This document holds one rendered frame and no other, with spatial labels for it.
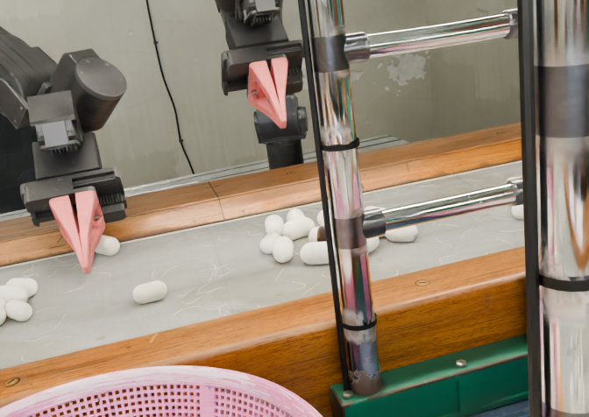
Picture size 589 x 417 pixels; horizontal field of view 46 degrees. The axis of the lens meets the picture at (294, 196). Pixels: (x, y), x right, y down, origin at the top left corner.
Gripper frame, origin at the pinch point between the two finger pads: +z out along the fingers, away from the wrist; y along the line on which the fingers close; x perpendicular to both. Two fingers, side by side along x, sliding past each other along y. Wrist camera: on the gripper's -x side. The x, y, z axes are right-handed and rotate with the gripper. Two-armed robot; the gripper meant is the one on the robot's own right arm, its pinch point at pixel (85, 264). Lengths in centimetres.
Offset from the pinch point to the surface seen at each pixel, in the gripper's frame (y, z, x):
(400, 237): 31.1, 7.3, -4.2
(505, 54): 144, -116, 111
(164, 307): 6.9, 9.3, -5.2
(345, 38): 21.1, 7.8, -33.5
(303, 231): 22.8, 1.8, 0.0
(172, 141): 23, -138, 154
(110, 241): 2.6, -4.5, 3.9
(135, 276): 4.6, 2.3, 0.6
